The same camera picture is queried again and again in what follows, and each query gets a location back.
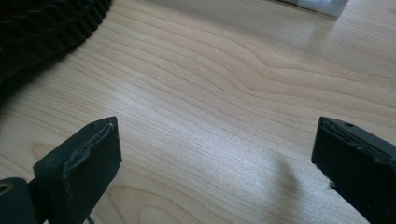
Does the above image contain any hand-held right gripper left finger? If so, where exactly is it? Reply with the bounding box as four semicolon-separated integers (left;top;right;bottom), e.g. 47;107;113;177
33;116;123;224

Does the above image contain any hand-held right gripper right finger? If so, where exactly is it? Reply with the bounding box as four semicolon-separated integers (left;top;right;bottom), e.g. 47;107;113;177
311;116;396;224

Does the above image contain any black ribbed basket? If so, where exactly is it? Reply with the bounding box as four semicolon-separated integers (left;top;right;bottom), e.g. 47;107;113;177
0;0;114;94

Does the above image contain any grey metal object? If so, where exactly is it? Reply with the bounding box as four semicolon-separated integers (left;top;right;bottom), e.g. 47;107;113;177
276;0;350;19

